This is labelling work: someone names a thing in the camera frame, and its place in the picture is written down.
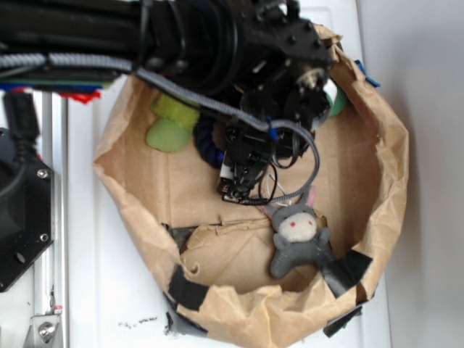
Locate lime green fuzzy toy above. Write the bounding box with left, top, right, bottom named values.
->
left=146, top=94, right=200, bottom=153

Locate brown paper bag bin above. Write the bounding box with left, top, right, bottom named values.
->
left=94, top=26, right=410, bottom=347

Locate grey plush bunny toy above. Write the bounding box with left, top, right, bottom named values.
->
left=258, top=186, right=336, bottom=279

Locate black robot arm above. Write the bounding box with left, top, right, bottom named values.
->
left=1, top=1, right=333, bottom=130

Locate dark blue rope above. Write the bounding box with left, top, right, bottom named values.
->
left=194, top=120, right=225, bottom=170

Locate blue tape piece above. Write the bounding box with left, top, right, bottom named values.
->
left=355, top=59, right=381, bottom=88

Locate grey braided cable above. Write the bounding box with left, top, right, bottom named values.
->
left=0, top=52, right=322, bottom=207

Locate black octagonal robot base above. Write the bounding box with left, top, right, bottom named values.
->
left=0, top=92, right=55, bottom=293

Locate aluminium rail frame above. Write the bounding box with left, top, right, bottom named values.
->
left=24, top=92, right=70, bottom=347

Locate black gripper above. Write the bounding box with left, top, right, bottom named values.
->
left=233, top=1, right=334, bottom=131

